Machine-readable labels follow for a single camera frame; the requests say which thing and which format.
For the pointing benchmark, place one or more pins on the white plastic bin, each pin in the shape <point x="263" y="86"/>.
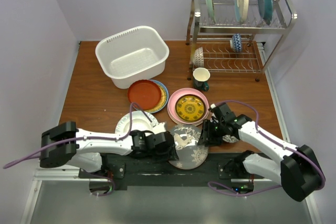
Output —
<point x="131" y="55"/>

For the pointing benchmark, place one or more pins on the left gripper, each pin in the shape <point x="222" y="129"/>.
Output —
<point x="170" y="153"/>

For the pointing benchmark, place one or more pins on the blue zigzag cup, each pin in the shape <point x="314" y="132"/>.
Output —
<point x="236" y="43"/>

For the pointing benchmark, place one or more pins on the red fluted plate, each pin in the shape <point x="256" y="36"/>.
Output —
<point x="144" y="93"/>

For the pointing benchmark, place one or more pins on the grey reindeer plate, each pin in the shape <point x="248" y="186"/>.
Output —
<point x="190" y="154"/>

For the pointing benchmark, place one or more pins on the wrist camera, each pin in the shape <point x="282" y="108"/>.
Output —
<point x="159" y="128"/>
<point x="214" y="110"/>

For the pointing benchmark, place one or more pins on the patterned bowl in rack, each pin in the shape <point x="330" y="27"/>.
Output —
<point x="199" y="57"/>

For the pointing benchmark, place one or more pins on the black white floral bowl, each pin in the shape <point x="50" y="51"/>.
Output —
<point x="230" y="139"/>

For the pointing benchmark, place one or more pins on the steel dish rack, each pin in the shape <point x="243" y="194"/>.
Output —
<point x="260" y="42"/>

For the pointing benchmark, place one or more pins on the white scalloped plate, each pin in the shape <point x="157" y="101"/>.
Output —
<point x="140" y="121"/>

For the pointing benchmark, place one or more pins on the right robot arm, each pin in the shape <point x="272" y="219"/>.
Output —
<point x="295" y="169"/>

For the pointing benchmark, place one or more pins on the dark green mug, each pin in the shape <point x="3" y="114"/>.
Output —
<point x="200" y="79"/>

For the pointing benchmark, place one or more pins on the pink plate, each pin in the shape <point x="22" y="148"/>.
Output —
<point x="187" y="91"/>

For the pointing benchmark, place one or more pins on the yellow patterned plate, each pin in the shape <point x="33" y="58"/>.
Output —
<point x="190" y="108"/>

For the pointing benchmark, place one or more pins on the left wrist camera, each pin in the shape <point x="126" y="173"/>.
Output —
<point x="159" y="128"/>

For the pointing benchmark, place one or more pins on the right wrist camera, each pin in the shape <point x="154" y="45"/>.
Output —
<point x="214" y="110"/>

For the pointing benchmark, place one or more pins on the beige plate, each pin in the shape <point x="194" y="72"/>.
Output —
<point x="175" y="118"/>

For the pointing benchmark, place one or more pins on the blue rimmed yellow plate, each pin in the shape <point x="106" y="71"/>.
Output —
<point x="162" y="101"/>

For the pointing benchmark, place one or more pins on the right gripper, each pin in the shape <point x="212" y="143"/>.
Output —
<point x="207" y="137"/>

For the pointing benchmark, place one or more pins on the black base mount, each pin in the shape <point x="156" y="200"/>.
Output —
<point x="127" y="171"/>

